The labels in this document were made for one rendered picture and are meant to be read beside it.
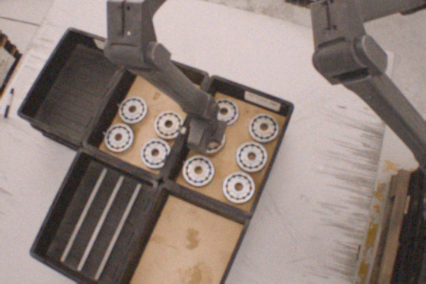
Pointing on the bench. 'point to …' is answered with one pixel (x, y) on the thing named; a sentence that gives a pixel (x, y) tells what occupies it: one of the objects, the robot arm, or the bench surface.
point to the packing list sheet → (23, 81)
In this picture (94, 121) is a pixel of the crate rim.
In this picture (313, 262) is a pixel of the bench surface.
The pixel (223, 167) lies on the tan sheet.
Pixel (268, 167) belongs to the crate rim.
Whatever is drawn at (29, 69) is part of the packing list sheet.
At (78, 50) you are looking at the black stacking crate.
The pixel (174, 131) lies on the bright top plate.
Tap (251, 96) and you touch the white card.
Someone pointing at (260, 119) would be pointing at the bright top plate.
